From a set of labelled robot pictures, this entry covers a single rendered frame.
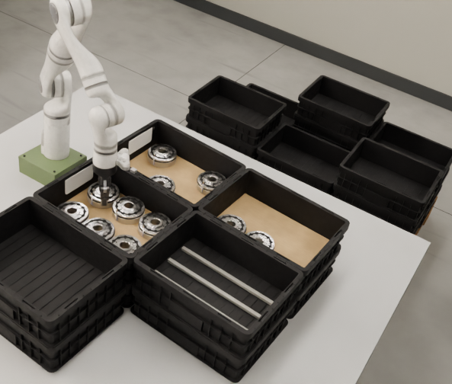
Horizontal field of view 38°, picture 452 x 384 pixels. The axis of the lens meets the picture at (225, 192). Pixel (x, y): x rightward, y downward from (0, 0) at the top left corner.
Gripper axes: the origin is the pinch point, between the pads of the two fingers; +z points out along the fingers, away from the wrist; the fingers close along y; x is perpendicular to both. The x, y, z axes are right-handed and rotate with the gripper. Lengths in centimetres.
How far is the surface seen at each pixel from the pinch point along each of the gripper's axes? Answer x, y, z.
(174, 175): 25.0, -14.7, 3.5
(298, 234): 62, 16, 3
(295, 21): 150, -275, 69
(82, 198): -6.6, -2.7, 3.5
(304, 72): 152, -236, 89
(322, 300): 69, 33, 16
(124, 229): 6.1, 12.3, 3.3
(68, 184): -11.1, -1.9, -3.0
